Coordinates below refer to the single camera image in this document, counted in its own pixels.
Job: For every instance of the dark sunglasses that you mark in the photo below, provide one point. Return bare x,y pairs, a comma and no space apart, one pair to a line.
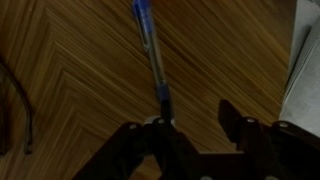
28,133

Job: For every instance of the long grey cushion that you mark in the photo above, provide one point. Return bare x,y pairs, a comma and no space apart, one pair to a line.
305,96

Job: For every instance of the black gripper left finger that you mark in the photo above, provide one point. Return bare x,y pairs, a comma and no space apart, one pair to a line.
166,150

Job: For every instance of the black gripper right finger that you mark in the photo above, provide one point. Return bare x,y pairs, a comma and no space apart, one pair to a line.
263,146

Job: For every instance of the wooden table black legs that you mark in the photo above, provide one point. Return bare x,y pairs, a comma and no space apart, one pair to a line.
83,83

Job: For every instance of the blue ballpoint pen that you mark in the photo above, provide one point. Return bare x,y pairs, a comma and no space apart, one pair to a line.
150,40

